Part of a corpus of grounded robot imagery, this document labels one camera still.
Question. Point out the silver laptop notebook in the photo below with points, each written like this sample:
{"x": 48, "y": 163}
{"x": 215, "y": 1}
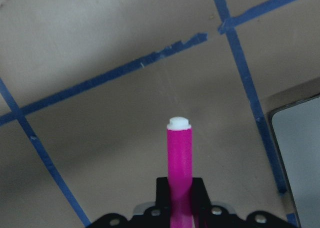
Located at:
{"x": 296, "y": 129}

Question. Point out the pink marker pen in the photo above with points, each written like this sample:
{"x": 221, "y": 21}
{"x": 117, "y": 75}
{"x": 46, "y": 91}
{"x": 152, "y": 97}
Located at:
{"x": 180, "y": 171}

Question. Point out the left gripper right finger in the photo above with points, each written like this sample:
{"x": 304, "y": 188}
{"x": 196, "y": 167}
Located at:
{"x": 199, "y": 197}

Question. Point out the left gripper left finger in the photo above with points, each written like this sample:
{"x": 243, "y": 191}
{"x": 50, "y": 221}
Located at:
{"x": 163, "y": 194}

